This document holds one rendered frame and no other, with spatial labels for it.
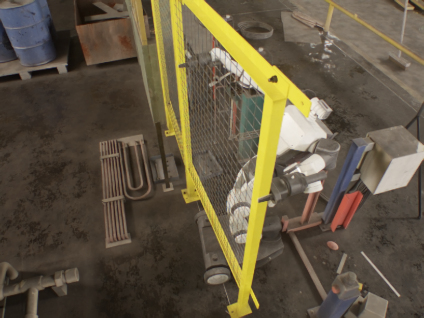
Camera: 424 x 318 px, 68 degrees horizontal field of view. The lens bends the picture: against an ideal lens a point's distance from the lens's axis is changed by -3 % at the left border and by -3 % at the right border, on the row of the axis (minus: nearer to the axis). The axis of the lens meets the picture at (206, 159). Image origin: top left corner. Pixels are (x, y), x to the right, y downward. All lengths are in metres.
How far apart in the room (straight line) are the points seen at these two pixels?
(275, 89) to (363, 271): 2.17
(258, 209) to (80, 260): 1.93
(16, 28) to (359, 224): 4.85
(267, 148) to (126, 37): 4.23
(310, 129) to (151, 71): 2.13
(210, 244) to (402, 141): 1.58
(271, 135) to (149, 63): 2.56
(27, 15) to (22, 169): 2.27
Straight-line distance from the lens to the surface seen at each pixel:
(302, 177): 1.34
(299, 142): 1.81
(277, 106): 0.99
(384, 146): 2.47
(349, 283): 2.04
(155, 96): 3.69
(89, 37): 5.09
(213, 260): 2.50
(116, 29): 5.08
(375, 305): 2.52
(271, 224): 2.55
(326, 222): 3.05
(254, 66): 1.13
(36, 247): 3.19
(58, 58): 5.57
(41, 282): 2.70
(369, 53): 5.99
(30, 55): 5.44
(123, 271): 2.80
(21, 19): 5.25
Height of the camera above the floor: 2.44
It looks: 45 degrees down
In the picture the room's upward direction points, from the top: 2 degrees counter-clockwise
